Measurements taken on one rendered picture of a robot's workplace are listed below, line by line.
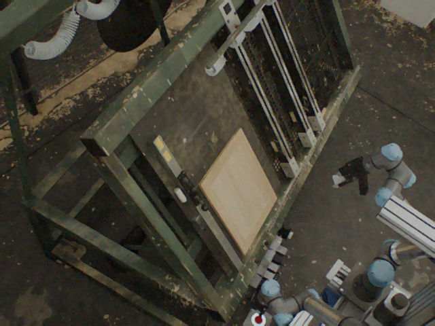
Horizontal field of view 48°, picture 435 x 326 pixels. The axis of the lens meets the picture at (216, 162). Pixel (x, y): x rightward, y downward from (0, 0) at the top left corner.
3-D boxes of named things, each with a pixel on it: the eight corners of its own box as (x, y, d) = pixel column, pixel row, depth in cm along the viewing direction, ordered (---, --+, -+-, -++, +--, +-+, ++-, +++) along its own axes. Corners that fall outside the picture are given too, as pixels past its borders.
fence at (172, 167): (233, 270, 267) (238, 272, 264) (147, 142, 214) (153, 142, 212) (237, 263, 269) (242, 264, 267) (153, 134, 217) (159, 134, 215)
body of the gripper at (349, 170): (344, 164, 221) (364, 152, 212) (354, 179, 220) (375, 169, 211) (336, 169, 215) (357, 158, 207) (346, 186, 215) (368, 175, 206)
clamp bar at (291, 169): (285, 179, 304) (319, 181, 289) (202, 10, 239) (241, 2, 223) (291, 168, 309) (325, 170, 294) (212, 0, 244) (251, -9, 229)
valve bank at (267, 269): (262, 310, 287) (270, 297, 267) (241, 298, 290) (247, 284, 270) (296, 244, 314) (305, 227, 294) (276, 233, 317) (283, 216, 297)
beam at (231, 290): (211, 319, 264) (228, 324, 257) (202, 307, 257) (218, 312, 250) (348, 77, 382) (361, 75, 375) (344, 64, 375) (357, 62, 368)
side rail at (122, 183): (202, 306, 257) (218, 311, 250) (83, 155, 197) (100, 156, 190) (208, 297, 260) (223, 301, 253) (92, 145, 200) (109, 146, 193)
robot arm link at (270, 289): (268, 299, 207) (259, 281, 211) (264, 307, 216) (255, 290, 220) (284, 292, 210) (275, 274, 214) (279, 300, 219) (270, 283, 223)
